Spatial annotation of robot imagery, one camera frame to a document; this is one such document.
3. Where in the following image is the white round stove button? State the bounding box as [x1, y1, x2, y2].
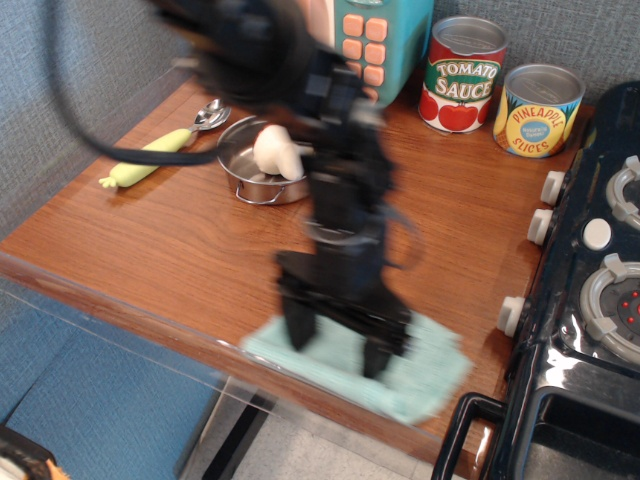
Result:
[582, 218, 612, 251]

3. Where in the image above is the orange object at corner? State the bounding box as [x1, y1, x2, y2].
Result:
[45, 460, 70, 480]

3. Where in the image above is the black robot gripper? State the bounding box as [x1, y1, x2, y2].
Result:
[275, 234, 411, 379]

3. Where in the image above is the small steel pot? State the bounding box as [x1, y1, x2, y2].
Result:
[217, 116, 313, 206]

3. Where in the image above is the white toy mushroom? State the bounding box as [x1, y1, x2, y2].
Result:
[253, 125, 304, 181]

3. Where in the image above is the black toy stove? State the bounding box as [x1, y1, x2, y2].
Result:
[479, 81, 639, 479]

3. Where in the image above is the tomato sauce can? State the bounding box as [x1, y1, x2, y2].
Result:
[418, 16, 508, 133]

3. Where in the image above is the grey burner ring upper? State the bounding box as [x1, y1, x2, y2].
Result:
[605, 154, 640, 232]

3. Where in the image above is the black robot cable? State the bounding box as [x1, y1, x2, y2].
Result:
[42, 0, 221, 167]

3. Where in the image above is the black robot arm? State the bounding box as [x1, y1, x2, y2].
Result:
[157, 1, 411, 378]

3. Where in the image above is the pineapple slices can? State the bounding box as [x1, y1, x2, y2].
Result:
[493, 64, 585, 159]

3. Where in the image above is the grey burner ring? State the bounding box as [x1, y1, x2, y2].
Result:
[605, 154, 640, 232]
[579, 252, 640, 366]

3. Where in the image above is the grey burner ring lower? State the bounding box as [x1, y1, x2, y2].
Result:
[579, 252, 640, 366]

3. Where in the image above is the white stove knob top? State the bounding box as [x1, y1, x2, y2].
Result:
[540, 171, 566, 206]

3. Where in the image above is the white stove knob middle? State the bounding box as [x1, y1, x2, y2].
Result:
[527, 209, 553, 246]

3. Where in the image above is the white stove knob bottom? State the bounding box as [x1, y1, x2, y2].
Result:
[497, 296, 525, 338]

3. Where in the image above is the black oven door handle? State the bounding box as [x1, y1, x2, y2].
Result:
[431, 392, 507, 480]

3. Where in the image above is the white stove knob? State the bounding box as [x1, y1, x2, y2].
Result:
[527, 209, 553, 246]
[497, 296, 525, 338]
[540, 171, 566, 206]

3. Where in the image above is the teal toy microwave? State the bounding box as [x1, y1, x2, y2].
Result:
[298, 0, 434, 106]

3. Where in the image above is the light blue cloth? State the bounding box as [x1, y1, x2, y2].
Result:
[241, 312, 472, 425]

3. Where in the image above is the spoon with green handle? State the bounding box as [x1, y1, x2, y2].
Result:
[98, 99, 231, 188]

